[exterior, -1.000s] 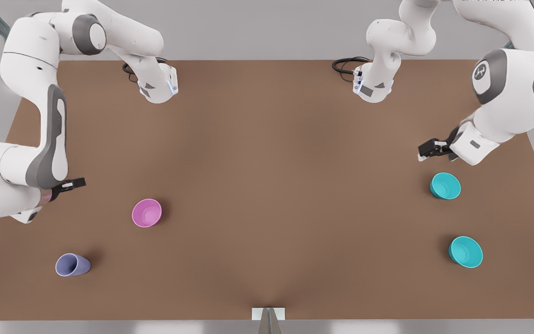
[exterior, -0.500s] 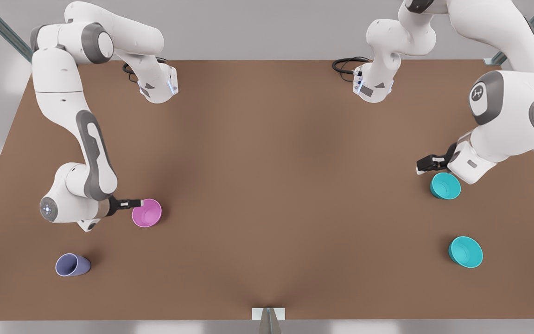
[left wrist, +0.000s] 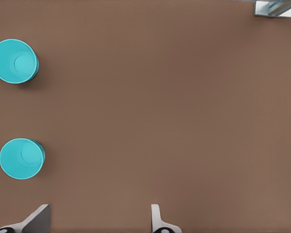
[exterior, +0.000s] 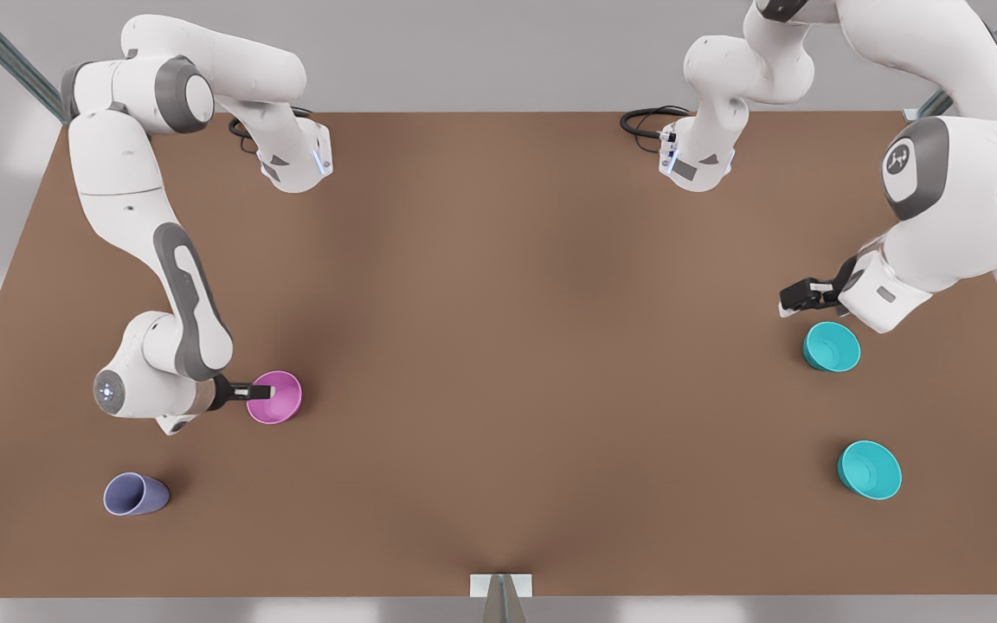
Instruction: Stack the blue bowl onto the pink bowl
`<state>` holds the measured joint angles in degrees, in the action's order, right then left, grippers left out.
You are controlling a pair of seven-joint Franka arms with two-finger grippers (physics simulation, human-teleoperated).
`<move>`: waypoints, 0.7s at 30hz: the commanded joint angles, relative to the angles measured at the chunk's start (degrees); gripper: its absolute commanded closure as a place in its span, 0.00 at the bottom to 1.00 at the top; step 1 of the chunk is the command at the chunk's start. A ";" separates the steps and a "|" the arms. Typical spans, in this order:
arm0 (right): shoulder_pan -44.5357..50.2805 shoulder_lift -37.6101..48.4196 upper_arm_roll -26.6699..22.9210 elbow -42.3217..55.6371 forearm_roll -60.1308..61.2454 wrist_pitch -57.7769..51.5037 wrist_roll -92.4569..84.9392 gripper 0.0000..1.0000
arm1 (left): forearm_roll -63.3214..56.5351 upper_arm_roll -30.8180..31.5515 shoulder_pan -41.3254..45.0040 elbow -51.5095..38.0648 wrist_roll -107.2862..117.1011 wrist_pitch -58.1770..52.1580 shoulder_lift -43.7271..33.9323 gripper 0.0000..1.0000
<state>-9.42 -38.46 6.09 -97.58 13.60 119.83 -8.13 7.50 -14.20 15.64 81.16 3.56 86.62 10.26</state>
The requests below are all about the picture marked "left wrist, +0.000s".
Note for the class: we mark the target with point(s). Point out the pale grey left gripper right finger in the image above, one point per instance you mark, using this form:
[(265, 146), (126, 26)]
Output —
[(157, 219)]

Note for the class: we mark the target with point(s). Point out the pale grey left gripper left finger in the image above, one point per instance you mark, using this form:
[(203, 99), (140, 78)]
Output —
[(36, 219)]

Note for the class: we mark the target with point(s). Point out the turquoise cup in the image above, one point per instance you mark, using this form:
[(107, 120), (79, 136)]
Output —
[(20, 159), (13, 61)]

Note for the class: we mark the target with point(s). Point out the silver frame post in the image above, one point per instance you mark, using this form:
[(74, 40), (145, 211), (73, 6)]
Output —
[(272, 8)]

